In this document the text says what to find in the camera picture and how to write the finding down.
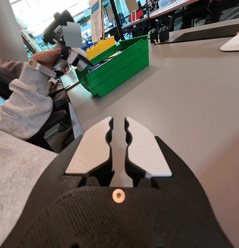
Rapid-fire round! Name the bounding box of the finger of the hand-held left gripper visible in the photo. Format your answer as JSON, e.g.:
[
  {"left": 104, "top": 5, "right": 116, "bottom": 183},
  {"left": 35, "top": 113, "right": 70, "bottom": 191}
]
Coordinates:
[
  {"left": 76, "top": 59, "right": 87, "bottom": 71},
  {"left": 68, "top": 47, "right": 94, "bottom": 67}
]

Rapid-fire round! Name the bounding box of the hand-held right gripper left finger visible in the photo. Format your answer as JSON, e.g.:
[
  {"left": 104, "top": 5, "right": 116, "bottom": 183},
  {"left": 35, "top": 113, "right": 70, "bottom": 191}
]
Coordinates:
[{"left": 65, "top": 116, "right": 114, "bottom": 176}]

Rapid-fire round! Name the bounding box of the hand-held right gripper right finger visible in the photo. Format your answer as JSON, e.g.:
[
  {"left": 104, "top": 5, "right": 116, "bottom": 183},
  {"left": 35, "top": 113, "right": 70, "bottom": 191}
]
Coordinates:
[{"left": 124, "top": 117, "right": 172, "bottom": 179}]

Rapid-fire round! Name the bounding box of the green plastic bin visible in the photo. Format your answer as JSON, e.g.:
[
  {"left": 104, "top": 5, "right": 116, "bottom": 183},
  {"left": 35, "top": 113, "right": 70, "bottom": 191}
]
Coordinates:
[{"left": 75, "top": 35, "right": 150, "bottom": 98}]

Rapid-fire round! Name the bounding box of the person's left forearm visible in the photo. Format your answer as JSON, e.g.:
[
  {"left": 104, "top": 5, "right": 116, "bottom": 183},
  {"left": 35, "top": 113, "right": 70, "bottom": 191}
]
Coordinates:
[{"left": 0, "top": 58, "right": 54, "bottom": 141}]

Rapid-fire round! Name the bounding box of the grey desk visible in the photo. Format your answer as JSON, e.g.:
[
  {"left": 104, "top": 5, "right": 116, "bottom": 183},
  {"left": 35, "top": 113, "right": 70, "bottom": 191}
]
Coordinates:
[{"left": 60, "top": 17, "right": 239, "bottom": 248}]

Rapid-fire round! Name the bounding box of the person's left hand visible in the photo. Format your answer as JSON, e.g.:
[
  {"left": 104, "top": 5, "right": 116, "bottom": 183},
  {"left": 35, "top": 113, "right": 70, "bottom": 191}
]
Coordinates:
[{"left": 30, "top": 47, "right": 70, "bottom": 78}]

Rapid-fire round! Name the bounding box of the yellow plastic bin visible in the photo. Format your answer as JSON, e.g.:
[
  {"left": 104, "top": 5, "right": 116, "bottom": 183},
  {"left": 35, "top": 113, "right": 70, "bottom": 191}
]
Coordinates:
[{"left": 85, "top": 36, "right": 116, "bottom": 60}]

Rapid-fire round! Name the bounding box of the cardboard sign board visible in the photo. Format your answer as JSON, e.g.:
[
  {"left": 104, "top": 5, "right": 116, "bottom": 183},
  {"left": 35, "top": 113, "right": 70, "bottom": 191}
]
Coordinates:
[{"left": 90, "top": 0, "right": 105, "bottom": 44}]

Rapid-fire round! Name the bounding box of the black office chair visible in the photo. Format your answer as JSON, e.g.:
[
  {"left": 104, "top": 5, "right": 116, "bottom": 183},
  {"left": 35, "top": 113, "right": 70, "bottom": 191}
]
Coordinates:
[{"left": 26, "top": 85, "right": 73, "bottom": 153}]

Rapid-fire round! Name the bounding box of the black pole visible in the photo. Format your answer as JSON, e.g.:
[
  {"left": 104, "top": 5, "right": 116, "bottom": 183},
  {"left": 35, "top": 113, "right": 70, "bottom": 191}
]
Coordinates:
[{"left": 109, "top": 0, "right": 125, "bottom": 41}]

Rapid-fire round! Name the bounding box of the small red bin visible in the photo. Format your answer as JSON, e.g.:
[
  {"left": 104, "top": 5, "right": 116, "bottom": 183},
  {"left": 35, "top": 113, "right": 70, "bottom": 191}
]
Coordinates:
[{"left": 129, "top": 10, "right": 144, "bottom": 22}]

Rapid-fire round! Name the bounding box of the black charging dock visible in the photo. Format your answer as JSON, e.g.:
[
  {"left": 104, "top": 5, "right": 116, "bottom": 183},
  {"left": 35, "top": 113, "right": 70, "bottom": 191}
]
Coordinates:
[
  {"left": 158, "top": 15, "right": 173, "bottom": 41},
  {"left": 149, "top": 19, "right": 159, "bottom": 43}
]

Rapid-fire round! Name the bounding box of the grey watch strap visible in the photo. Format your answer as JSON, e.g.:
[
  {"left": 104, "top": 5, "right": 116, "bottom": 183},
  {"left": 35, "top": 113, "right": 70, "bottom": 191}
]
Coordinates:
[{"left": 29, "top": 60, "right": 56, "bottom": 79}]

